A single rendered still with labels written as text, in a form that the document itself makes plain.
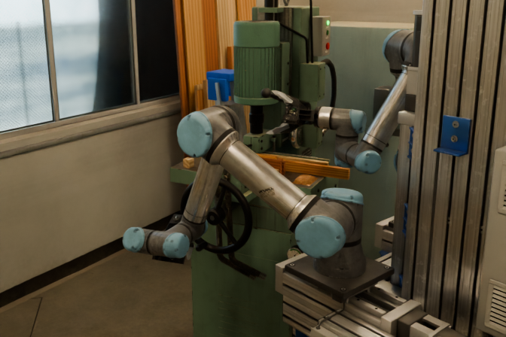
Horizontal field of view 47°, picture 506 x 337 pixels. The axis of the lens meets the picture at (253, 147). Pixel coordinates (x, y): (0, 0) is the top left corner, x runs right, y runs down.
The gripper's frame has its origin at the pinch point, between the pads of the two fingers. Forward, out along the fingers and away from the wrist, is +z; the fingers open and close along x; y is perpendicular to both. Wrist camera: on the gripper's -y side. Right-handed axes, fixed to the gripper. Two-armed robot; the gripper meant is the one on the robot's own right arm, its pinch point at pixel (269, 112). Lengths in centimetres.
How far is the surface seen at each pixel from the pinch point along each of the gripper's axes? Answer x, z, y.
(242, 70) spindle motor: -14.7, 14.7, -3.8
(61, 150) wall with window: 30, 141, -53
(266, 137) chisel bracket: 8.8, 8.7, -20.7
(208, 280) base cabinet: 70, 25, -19
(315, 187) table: 24.8, -17.3, -10.9
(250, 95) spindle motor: -5.7, 11.2, -6.4
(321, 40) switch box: -33.3, -4.0, -35.1
